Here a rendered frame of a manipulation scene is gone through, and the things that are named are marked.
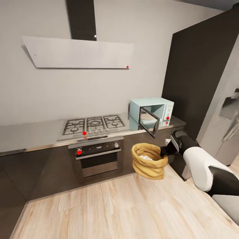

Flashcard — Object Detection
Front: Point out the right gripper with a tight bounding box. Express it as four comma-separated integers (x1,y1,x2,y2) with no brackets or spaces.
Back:
160,143,180,156

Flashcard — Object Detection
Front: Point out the microwave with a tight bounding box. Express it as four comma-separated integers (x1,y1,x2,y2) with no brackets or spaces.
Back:
130,97,174,139

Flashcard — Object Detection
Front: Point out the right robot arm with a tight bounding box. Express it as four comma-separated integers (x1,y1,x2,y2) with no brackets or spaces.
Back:
160,130,239,226

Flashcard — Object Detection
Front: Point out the popcorn bag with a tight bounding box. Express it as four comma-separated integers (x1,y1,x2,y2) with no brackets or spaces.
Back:
131,143,168,180

